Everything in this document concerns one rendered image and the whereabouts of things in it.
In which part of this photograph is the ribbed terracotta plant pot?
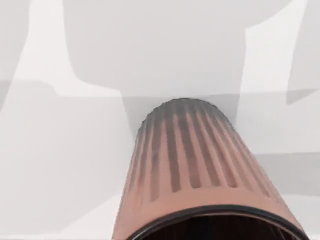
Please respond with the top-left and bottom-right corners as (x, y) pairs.
(110, 97), (311, 240)

